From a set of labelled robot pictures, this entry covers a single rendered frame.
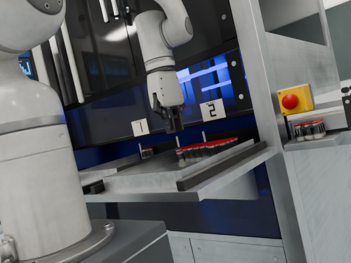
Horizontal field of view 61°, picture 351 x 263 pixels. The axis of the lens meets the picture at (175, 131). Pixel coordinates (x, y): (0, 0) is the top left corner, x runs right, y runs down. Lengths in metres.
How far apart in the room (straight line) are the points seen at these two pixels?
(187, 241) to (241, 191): 0.40
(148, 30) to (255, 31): 0.30
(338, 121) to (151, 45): 0.56
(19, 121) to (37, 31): 0.13
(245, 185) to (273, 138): 0.15
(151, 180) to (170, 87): 0.29
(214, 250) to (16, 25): 0.93
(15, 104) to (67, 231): 0.19
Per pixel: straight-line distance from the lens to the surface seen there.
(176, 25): 0.80
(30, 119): 0.45
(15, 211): 0.47
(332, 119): 0.96
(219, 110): 0.95
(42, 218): 0.46
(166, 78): 0.83
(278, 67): 0.99
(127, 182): 0.72
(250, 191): 0.91
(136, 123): 1.19
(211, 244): 1.13
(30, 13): 0.45
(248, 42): 0.91
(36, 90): 0.47
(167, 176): 0.62
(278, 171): 0.91
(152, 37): 0.84
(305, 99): 0.85
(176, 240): 1.23
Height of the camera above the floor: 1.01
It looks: 2 degrees down
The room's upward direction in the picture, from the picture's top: 13 degrees counter-clockwise
